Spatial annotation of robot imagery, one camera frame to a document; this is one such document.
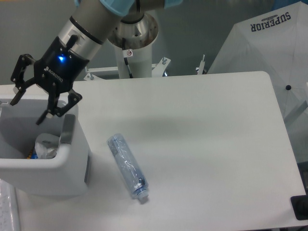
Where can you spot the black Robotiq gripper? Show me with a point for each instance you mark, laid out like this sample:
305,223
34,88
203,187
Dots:
58,66

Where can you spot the white paper wrapper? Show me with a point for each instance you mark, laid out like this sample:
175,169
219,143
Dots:
46,145

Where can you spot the crushed clear plastic bottle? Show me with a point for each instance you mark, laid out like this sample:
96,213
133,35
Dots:
132,174

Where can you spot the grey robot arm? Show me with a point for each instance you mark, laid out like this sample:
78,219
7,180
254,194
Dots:
77,43

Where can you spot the white plastic trash can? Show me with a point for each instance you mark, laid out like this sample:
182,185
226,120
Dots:
64,175

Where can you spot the blue snack package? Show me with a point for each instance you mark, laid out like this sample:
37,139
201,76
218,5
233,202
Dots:
32,154

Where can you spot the white Superior umbrella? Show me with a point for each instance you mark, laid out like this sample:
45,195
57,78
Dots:
276,43

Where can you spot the black device at corner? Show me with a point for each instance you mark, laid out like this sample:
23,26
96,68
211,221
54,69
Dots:
300,206

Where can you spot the white metal mounting frame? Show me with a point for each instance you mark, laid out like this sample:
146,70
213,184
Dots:
158,70

